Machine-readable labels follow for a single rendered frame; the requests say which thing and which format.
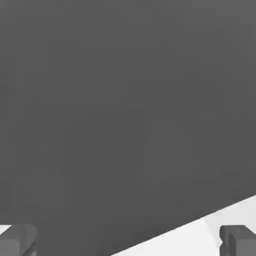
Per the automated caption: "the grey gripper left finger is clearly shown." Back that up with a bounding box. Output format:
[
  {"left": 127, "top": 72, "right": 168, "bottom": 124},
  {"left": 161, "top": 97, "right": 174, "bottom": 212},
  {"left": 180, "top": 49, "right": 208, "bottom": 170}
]
[{"left": 0, "top": 224, "right": 38, "bottom": 256}]

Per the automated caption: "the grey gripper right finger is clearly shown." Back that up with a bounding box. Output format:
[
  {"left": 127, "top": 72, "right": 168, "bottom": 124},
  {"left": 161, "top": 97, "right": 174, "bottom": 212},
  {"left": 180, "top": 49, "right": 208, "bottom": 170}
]
[{"left": 219, "top": 224, "right": 256, "bottom": 256}]

